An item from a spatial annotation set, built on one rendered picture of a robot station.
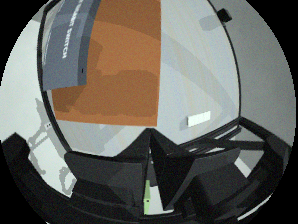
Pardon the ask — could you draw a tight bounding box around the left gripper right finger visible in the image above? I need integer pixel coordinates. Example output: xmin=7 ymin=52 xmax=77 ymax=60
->
xmin=150 ymin=128 xmax=241 ymax=211

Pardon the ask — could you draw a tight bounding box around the grey network switch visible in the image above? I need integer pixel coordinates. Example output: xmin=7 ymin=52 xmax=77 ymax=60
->
xmin=43 ymin=0 xmax=101 ymax=91

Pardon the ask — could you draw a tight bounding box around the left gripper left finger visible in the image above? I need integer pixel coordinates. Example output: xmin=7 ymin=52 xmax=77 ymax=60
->
xmin=64 ymin=128 xmax=151 ymax=212

